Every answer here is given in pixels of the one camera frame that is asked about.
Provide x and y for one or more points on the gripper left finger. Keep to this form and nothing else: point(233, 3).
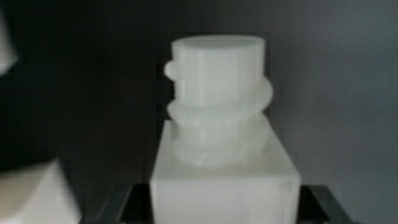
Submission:
point(127, 206)

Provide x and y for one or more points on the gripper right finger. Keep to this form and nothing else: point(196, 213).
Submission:
point(320, 210)

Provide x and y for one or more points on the white chair back frame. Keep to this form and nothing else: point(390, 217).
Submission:
point(36, 198)

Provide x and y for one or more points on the white chair leg with tag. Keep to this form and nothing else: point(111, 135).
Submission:
point(224, 180)

